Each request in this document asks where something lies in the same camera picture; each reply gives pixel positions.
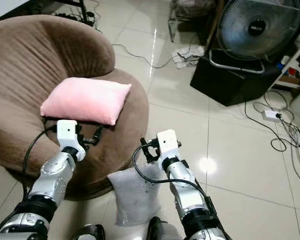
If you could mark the grey pillow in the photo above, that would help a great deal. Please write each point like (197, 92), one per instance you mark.
(135, 195)

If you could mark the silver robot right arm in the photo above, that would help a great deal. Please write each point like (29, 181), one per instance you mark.
(187, 192)

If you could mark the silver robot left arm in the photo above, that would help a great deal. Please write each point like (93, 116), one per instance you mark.
(52, 175)

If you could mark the pink pillow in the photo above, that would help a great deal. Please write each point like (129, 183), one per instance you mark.
(85, 100)

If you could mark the brown round sofa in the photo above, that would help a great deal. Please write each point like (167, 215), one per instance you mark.
(20, 75)

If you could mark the round metal floor fan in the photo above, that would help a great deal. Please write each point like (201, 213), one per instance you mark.
(255, 25)

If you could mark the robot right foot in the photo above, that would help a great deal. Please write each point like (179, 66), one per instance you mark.
(165, 231)

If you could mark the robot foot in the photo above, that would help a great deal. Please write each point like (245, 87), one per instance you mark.
(87, 233)
(165, 231)

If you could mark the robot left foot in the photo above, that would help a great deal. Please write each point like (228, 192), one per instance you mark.
(87, 233)

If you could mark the white power strip with adapters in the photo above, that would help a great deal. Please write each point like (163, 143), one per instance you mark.
(187, 56)

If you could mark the black box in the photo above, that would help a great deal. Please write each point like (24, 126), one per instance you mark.
(230, 82)

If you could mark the small white power strip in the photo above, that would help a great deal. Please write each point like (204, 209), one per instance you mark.
(272, 114)

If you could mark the white shelf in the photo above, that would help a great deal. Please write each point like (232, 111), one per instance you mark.
(295, 65)

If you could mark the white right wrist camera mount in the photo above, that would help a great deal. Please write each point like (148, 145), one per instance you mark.
(167, 142)

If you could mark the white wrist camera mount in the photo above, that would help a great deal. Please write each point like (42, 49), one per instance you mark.
(167, 142)
(66, 132)

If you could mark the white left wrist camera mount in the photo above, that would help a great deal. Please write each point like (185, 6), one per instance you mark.
(66, 132)

